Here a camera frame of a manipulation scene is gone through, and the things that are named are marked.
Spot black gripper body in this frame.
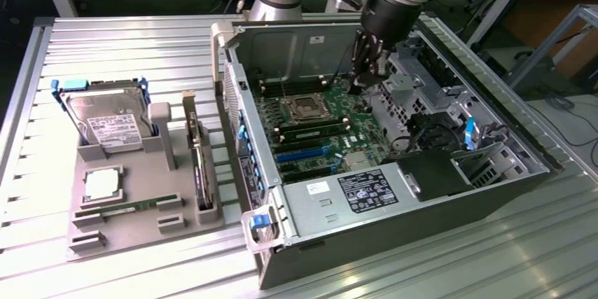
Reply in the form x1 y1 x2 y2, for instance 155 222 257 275
359 0 424 43

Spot installed green RAM stick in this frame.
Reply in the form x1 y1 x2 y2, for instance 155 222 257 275
281 125 351 140

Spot green RAM stick white label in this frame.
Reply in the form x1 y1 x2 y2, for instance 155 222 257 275
97 197 164 216

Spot metal disk bay cage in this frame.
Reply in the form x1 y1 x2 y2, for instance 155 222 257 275
380 31 468 113

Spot green motherboard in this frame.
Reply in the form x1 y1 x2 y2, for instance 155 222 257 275
253 77 391 187

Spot CPU socket with metal cover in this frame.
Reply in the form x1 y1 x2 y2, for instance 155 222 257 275
284 93 336 122

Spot silver chipset heatsink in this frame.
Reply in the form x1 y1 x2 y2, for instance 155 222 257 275
344 153 375 171

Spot blue expansion slot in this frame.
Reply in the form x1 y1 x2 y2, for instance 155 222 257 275
275 146 327 164

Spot black plastic air shroud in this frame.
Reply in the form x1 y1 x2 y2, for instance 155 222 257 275
395 147 474 202

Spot grey power supply unit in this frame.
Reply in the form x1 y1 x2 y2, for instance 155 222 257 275
279 163 424 245

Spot black graphics card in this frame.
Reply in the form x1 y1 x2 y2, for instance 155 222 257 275
180 90 220 210

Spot blue case release latch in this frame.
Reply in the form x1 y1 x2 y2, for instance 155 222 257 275
248 214 271 232

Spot black open PC case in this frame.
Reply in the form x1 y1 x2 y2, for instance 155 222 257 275
209 14 566 291

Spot hard disk in blue caddy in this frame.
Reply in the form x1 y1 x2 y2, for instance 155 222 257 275
48 76 156 148

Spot silver CPU chip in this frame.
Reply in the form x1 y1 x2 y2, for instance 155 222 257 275
83 169 121 199

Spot grey parts rack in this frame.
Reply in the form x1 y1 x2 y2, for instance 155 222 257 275
67 101 224 263

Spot blue disk wire connector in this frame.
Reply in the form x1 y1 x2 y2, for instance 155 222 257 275
463 116 482 150

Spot aluminium profile frame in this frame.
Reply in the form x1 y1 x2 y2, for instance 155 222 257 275
507 2 598 146

